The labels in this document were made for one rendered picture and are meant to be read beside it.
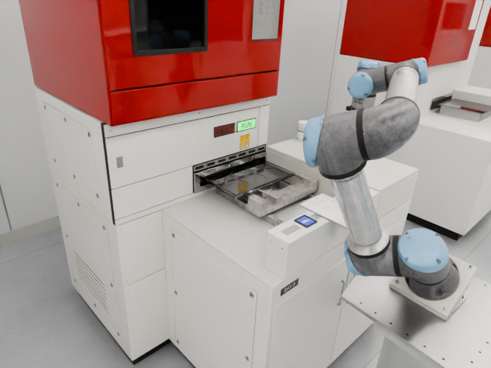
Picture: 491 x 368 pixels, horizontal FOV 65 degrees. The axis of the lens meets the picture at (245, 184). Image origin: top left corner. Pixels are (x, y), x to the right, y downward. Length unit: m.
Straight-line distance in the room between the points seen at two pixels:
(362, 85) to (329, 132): 0.38
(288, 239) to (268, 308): 0.24
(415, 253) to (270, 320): 0.51
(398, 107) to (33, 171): 2.54
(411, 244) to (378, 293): 0.25
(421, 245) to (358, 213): 0.20
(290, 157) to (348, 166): 0.96
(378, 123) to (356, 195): 0.21
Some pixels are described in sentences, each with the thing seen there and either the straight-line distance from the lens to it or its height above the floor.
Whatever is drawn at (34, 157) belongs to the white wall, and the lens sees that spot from 2.98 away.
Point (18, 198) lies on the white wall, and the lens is 3.05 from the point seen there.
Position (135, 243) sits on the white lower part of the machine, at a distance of 1.65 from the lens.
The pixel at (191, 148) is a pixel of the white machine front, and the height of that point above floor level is 1.05.
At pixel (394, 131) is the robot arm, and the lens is 0.86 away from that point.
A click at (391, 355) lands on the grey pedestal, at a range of 1.48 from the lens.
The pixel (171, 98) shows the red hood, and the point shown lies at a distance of 1.44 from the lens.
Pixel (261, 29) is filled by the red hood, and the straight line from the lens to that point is 1.68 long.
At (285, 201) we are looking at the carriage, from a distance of 1.61.
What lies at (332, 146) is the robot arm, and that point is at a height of 1.35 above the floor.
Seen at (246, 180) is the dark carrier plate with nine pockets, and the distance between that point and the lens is 1.70.
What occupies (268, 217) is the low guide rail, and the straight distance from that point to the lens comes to 1.54.
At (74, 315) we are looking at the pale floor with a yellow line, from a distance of 2.44.
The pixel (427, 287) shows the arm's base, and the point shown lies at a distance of 1.25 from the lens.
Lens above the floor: 1.63
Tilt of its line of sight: 26 degrees down
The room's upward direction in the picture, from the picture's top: 3 degrees clockwise
